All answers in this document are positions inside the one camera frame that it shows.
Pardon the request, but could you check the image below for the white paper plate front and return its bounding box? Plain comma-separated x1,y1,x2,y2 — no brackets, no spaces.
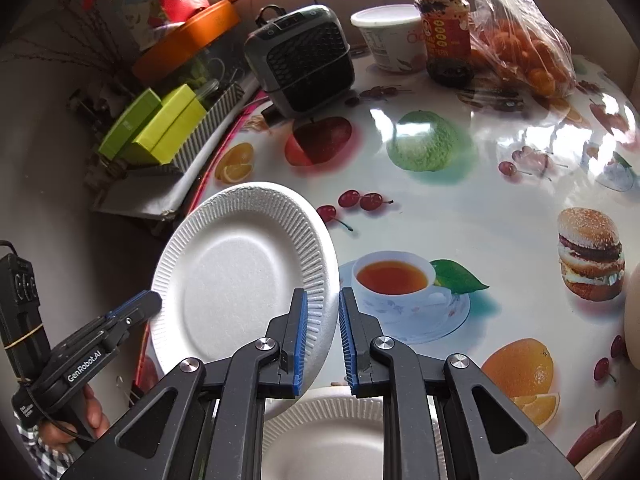
150,182,340,390

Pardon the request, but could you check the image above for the white paper plate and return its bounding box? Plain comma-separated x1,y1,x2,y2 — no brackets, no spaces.
261,384,449,480
150,182,340,390

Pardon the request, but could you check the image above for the beige pulp bowl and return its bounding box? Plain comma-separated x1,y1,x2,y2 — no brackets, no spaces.
624,264,640,370

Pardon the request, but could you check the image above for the person left hand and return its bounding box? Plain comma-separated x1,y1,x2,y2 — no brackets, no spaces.
38,384,110,453

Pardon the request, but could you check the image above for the grey side shelf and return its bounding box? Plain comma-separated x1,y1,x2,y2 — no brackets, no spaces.
89,74,262,224

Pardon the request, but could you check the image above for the lime green box upper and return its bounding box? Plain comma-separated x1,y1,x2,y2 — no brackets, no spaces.
98,88,162,160

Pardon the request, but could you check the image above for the lime green box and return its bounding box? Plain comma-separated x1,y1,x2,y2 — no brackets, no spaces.
122,84,206,167
98,88,162,160

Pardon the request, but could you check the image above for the lime green box lower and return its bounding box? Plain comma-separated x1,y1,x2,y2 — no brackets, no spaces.
122,84,206,167

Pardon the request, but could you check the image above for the striped grey flat box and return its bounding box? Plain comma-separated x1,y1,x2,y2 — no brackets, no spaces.
166,82,244,174

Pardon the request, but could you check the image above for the fruit print table cover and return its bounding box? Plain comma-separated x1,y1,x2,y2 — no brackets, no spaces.
188,57,639,479

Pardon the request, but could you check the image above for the orange storage box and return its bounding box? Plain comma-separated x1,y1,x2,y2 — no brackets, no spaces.
132,0,241,86

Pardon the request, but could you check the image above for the grey portable fan heater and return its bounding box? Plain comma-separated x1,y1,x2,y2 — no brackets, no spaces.
244,4,355,118

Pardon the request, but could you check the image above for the white plastic tub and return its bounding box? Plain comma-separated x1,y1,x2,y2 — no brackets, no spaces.
350,4,426,74

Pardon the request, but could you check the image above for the plastic bag of oranges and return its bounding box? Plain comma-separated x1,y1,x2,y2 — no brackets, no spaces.
468,0,576,99

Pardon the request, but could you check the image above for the red label glass jar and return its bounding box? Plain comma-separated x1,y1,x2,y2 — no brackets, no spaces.
414,0,474,88

